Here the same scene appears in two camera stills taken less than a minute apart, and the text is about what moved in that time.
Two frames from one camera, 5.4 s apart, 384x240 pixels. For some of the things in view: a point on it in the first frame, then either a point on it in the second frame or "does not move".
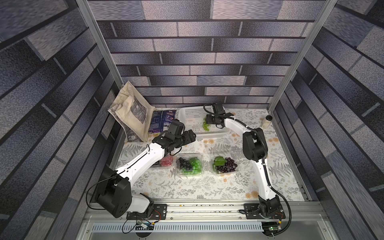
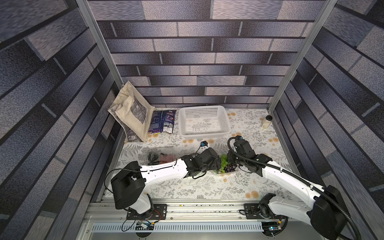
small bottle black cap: [267, 122] does not move
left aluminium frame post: [118, 80] does not move
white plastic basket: [193, 117] does not move
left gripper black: [189, 140] → [216, 164]
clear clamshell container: [224, 164] does not move
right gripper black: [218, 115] → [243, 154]
